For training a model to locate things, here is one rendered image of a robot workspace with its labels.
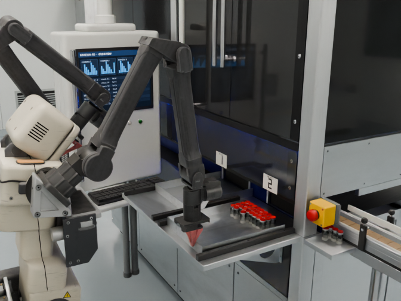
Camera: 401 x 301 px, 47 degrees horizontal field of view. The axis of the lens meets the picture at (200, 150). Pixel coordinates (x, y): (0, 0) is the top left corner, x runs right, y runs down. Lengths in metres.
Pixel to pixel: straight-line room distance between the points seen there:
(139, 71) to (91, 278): 2.07
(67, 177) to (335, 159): 0.91
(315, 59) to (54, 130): 0.82
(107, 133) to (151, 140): 1.15
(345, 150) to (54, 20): 5.59
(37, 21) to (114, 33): 4.58
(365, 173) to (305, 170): 0.29
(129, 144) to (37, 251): 0.97
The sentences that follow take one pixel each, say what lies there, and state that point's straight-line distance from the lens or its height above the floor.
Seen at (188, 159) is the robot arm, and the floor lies 1.21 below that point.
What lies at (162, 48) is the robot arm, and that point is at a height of 1.54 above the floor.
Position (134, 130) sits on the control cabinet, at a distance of 2.32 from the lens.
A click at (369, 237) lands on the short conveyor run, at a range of 1.62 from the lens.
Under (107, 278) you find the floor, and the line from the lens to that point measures 3.11.
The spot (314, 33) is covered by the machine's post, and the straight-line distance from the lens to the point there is 1.51.
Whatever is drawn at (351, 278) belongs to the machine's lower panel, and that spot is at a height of 0.63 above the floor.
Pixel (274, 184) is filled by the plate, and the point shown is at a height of 1.03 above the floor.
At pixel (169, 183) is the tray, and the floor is 0.90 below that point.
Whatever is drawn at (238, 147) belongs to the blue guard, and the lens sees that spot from 1.88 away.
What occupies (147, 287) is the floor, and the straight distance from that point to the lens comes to 2.98.
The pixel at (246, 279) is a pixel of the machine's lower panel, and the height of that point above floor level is 0.54.
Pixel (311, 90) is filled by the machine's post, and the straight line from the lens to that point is 1.52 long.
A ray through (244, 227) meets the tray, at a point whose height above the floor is 0.88.
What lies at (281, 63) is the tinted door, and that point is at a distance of 1.64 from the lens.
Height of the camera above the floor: 1.63
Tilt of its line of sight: 17 degrees down
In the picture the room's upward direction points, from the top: straight up
